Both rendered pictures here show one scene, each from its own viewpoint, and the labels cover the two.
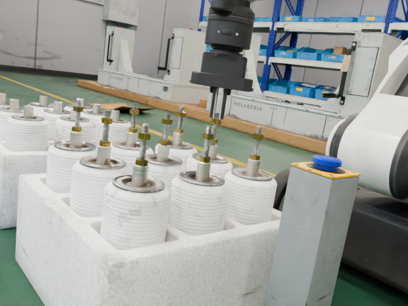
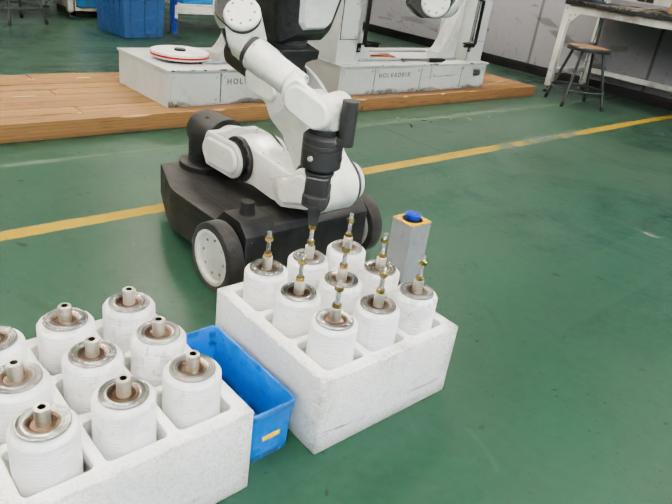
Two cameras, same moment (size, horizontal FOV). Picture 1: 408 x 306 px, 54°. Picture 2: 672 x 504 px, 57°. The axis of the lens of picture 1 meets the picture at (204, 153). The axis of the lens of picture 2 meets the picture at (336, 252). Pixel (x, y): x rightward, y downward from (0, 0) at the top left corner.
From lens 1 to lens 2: 157 cm
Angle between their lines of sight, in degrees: 87
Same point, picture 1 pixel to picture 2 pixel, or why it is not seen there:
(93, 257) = (444, 336)
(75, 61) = not seen: outside the picture
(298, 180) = (416, 232)
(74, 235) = (426, 342)
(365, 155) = (346, 193)
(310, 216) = (421, 245)
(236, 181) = (361, 256)
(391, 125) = (345, 167)
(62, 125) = (181, 347)
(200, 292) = not seen: hidden behind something
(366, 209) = (303, 222)
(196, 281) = not seen: hidden behind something
